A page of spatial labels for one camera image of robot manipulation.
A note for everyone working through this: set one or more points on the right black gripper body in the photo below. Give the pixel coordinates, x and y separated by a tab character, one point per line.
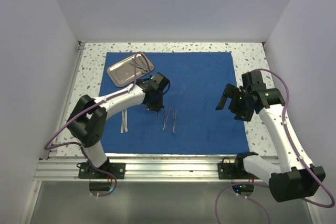
239	105

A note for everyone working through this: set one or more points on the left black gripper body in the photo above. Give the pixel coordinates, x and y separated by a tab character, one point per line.
157	104

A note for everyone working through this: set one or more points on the steel scalpel handle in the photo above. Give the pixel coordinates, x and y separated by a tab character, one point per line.
122	123
125	120

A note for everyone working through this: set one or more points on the steel instrument tray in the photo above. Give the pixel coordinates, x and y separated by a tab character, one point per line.
123	72

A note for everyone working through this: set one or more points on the blue surgical cloth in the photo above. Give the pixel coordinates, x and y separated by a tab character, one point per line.
197	82

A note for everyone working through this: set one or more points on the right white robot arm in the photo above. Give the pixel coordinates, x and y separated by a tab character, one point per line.
296	176

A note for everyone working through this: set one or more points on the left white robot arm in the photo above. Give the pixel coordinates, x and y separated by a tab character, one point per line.
87	120

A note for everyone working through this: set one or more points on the steel surgical scissors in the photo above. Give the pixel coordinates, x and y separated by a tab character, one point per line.
140	64

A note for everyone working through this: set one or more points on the aluminium front rail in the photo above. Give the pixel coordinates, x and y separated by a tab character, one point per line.
138	168

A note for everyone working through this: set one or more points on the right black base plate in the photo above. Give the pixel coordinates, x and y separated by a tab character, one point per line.
233	169

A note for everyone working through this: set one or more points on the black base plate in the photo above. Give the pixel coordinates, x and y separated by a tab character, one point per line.
86	171
233	169

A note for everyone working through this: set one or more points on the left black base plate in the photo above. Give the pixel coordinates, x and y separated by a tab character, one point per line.
86	171

